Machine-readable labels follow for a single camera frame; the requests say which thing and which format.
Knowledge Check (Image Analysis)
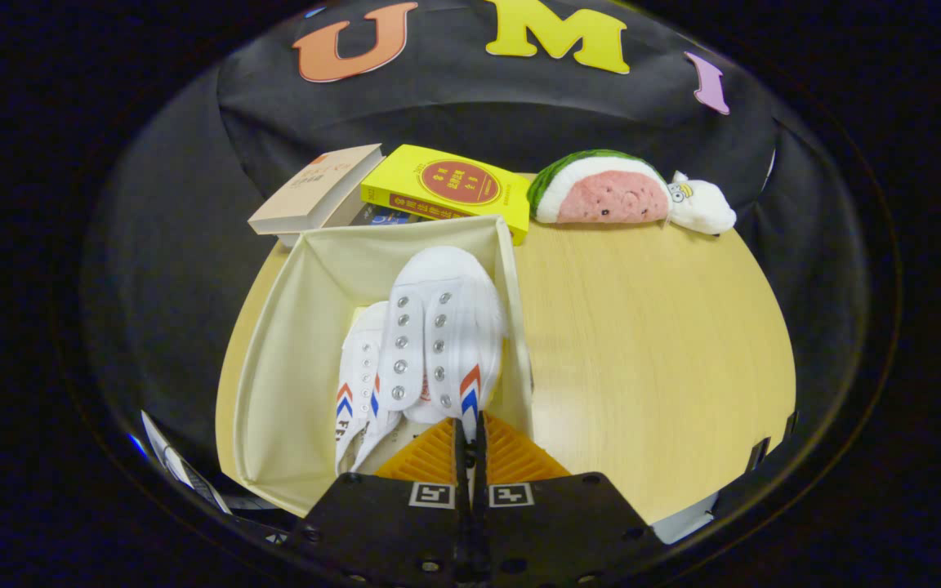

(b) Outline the watermelon slice plush toy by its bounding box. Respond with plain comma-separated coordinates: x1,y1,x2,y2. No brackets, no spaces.
527,149,672,225

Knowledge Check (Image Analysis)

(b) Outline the white canvas shoe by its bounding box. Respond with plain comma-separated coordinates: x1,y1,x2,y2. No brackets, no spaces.
335,301,406,477
375,245,506,446

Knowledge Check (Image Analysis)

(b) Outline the blue book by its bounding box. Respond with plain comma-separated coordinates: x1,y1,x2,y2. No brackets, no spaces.
352,203,426,227

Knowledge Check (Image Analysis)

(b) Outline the grey book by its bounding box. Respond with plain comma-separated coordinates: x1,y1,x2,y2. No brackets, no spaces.
277,184,377,248

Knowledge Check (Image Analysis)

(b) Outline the small white plush toy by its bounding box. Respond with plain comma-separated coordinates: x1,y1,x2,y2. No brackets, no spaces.
667,171,738,237

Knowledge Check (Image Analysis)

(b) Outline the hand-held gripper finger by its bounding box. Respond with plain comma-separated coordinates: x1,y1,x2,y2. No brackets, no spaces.
287,415,474,588
473,411,667,588

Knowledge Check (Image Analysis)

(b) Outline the yellow book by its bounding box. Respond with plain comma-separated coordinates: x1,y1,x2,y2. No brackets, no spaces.
360,145,532,246

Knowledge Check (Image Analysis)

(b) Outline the cream fabric storage box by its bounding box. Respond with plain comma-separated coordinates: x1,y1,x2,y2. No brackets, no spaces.
232,214,535,517

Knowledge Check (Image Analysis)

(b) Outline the beige book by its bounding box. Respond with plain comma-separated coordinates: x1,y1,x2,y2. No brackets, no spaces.
248,144,386,236

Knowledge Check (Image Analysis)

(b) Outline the blue white printed board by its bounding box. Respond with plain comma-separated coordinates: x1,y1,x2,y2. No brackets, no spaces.
140,411,234,517

